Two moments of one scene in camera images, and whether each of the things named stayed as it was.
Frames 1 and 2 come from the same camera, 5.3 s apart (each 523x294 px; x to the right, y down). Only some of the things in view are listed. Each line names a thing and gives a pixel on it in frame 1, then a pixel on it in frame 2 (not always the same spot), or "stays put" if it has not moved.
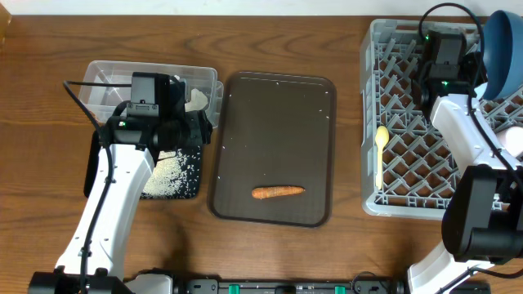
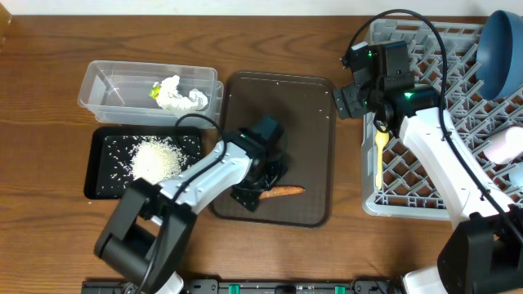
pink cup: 511,138 stays put
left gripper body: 185,133 -> 274,171
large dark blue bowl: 502,53 stays put
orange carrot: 276,191 stays put
